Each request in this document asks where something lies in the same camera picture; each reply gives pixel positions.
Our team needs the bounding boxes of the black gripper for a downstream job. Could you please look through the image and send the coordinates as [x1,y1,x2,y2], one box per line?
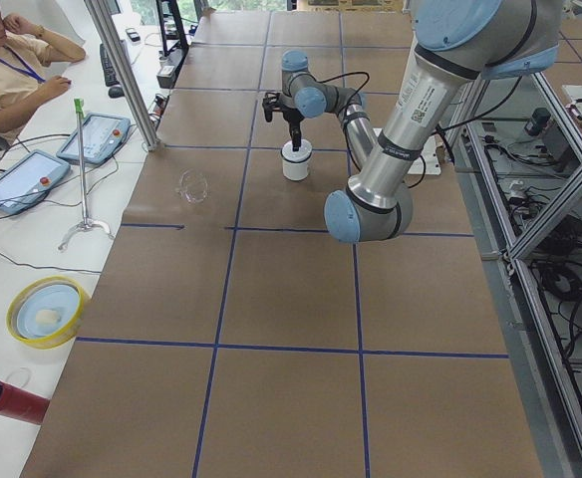
[281,106,303,150]

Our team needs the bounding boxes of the white enamel cup lid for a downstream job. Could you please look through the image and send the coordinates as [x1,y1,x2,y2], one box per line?
[281,139,312,163]

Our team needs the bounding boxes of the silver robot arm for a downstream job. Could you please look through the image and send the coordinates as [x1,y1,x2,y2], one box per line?
[266,1,562,243]

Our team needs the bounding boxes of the white enamel cup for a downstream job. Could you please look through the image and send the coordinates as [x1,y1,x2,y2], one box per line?
[282,156,311,181]

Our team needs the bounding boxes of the clear plastic funnel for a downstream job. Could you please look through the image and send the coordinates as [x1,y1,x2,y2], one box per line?
[175,169,208,204]

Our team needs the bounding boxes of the black computer mouse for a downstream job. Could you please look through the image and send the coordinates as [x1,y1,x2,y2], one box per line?
[108,86,125,99]

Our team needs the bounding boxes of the far teach pendant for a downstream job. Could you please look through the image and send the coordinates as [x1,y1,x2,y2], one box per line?
[56,113,131,167]

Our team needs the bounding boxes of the teach pendant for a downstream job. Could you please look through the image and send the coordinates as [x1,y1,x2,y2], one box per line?
[56,113,131,167]
[0,149,71,215]

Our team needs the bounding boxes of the black keyboard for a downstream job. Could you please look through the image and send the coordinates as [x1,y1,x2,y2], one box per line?
[99,44,119,87]

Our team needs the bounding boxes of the brown paper table cover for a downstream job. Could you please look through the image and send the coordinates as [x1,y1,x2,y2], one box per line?
[23,12,542,477]

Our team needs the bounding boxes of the near teach pendant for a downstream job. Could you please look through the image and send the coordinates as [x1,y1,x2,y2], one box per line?
[0,149,71,215]

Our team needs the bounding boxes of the seated person beige shirt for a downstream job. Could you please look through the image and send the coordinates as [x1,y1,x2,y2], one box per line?
[0,8,86,144]

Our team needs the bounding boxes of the yellow tape roll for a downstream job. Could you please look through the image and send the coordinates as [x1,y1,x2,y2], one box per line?
[6,276,91,350]

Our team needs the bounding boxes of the red cylinder tube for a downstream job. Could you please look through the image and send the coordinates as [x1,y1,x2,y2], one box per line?
[0,381,50,425]

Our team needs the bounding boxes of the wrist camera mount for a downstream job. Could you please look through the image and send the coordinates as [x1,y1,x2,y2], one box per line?
[262,92,281,122]

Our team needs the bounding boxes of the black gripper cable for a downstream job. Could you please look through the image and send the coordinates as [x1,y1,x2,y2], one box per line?
[315,71,372,120]

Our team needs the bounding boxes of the aluminium frame post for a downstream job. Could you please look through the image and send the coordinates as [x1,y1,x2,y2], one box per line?
[85,0,159,151]

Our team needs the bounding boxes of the metal rod green handle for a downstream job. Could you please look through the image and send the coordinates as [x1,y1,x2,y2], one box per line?
[58,98,115,252]

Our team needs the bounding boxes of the aluminium side frame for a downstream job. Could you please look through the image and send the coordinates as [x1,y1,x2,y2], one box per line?
[442,62,582,477]

